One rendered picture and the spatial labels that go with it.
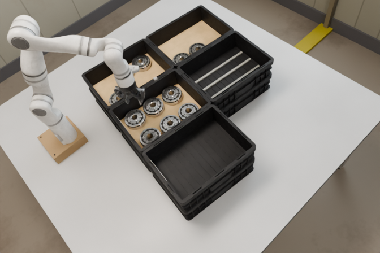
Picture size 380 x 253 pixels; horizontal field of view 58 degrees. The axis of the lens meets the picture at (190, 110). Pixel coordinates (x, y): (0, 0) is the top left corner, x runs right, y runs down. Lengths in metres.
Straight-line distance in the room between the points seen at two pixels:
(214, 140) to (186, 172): 0.20
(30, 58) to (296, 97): 1.29
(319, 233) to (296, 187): 0.74
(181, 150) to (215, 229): 0.37
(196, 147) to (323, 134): 0.64
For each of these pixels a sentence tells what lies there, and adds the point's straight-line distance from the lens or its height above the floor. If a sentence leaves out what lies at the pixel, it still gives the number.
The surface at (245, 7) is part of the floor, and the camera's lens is 3.54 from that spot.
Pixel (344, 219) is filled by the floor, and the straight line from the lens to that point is 2.41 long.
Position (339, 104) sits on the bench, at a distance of 1.93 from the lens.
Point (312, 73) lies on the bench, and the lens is 2.03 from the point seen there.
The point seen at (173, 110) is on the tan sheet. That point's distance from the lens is 1.71.
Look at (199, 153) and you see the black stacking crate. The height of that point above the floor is 0.83.
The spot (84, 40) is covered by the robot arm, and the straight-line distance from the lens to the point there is 1.32.
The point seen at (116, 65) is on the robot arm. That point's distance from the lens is 1.33.
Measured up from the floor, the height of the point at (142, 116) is 0.86.
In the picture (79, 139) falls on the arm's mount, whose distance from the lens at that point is 1.85.
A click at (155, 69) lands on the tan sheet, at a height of 0.83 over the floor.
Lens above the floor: 2.21
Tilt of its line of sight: 54 degrees down
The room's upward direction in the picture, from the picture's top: 11 degrees counter-clockwise
